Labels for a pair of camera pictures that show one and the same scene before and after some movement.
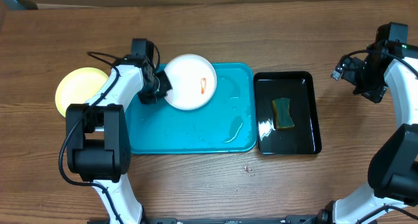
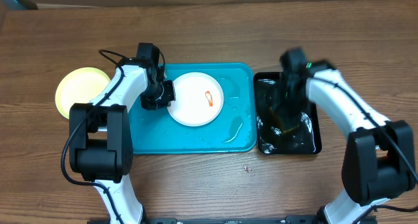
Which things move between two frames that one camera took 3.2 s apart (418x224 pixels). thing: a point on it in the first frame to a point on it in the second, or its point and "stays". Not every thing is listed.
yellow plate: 77,86 stays
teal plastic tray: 226,124 stays
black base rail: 288,219 stays
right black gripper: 376,93 to 281,111
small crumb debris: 247,169 stays
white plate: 193,81 to 198,99
